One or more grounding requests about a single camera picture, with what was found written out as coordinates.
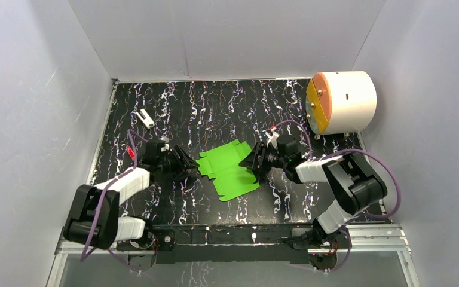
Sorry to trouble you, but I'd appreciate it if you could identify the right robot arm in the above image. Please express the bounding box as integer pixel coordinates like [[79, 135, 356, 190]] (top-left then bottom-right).
[[239, 135, 387, 248]]

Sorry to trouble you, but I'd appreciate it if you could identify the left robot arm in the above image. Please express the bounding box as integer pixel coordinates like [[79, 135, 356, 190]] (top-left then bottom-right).
[[63, 139, 199, 249]]

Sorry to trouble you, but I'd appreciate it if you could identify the white cylinder with coloured face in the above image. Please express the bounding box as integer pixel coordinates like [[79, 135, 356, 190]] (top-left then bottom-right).
[[305, 71, 377, 135]]

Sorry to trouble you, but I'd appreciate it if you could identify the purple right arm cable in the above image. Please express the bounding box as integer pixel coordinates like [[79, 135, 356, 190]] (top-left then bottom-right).
[[271, 120, 403, 274]]

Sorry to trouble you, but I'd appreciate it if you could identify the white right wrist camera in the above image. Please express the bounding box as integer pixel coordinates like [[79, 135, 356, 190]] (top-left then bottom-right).
[[265, 126, 279, 149]]

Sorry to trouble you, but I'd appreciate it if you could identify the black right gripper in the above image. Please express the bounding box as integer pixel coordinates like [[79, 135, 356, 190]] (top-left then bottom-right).
[[238, 141, 287, 172]]

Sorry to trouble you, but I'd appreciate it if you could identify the small red marker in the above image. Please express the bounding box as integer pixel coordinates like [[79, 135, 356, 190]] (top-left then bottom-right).
[[126, 146, 135, 160]]

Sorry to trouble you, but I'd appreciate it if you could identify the small white plastic clip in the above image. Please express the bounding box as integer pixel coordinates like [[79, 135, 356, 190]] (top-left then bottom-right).
[[136, 109, 155, 129]]

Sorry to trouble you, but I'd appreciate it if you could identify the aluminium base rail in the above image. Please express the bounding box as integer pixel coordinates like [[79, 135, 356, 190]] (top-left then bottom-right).
[[54, 224, 412, 255]]

